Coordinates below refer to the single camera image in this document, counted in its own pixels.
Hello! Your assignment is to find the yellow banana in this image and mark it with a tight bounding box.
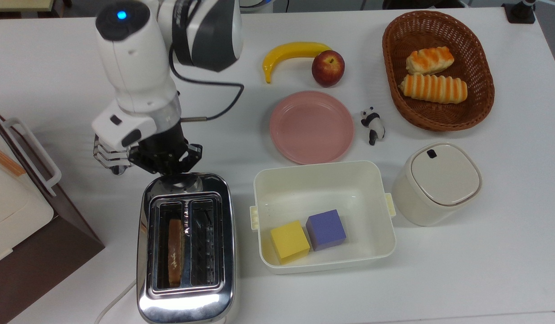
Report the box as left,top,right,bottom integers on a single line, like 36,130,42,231
262,42,333,84

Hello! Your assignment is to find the white toaster power cord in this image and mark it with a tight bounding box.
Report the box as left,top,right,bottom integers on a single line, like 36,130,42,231
95,279,139,324

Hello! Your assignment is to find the brown bread slice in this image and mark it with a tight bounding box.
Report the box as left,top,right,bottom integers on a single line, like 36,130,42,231
168,219,185,288

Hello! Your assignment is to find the yellow cube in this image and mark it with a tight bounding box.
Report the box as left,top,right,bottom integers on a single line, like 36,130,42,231
271,220,311,265

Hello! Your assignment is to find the cream and chrome toaster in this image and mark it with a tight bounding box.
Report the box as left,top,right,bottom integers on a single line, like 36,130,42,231
137,172,236,324

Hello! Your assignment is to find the brown wicker basket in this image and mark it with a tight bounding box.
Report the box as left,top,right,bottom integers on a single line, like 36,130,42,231
382,10,495,132

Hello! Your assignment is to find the red apple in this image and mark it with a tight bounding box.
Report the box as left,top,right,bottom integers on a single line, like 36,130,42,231
311,50,345,88

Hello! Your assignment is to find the short striped bread roll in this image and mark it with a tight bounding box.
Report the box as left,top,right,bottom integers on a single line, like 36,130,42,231
406,46,455,75

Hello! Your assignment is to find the purple cube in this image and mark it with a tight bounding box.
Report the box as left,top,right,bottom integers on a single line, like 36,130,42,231
306,209,347,252

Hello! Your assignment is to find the panda figurine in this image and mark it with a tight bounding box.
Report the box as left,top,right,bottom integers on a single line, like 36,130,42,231
361,107,386,146

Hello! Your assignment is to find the white plastic storage box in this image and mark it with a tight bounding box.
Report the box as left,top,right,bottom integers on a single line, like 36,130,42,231
249,161,397,275

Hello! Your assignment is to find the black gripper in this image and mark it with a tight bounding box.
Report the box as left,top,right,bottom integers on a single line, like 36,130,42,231
128,122,203,176

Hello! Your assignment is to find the cream lidded trash can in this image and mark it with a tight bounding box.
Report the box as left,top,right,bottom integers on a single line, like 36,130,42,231
391,142,483,227

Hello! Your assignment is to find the long striped bread roll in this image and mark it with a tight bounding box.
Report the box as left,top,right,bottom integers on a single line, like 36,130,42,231
399,73,468,104

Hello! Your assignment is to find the black camera stand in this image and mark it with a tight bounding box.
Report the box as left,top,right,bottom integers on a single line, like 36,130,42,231
502,0,537,24

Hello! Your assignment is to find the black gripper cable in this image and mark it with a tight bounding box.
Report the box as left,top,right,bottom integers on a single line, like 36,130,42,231
169,45,245,123

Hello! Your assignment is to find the cream wooden cabinet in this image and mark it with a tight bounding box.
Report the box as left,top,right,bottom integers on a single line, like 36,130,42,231
0,121,55,269

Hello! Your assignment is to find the copper cabinet door handle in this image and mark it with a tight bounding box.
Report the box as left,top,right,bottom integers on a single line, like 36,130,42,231
0,143,26,176

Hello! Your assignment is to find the white drawer handle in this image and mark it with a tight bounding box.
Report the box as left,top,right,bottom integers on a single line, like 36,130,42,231
2,118,62,198

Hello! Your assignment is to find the pink plate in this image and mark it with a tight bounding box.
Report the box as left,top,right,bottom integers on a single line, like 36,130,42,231
270,90,355,165

